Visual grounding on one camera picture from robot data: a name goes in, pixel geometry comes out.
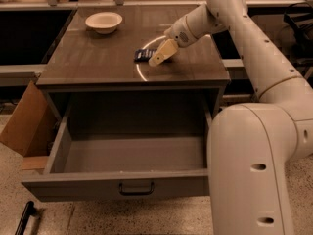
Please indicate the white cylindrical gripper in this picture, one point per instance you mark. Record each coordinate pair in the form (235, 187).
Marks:
(178, 33)

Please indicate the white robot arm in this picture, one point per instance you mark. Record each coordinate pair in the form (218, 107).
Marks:
(249, 144)

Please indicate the grey cabinet with glossy top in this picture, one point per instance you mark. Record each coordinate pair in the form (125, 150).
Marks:
(102, 67)

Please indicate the open grey top drawer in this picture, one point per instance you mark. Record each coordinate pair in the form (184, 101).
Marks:
(93, 153)

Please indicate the white paper bowl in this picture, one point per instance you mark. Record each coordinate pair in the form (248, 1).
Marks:
(104, 22)

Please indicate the black bar on floor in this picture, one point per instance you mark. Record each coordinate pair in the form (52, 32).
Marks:
(28, 211)

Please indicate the black drawer handle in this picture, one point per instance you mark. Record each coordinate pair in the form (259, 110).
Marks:
(136, 190)

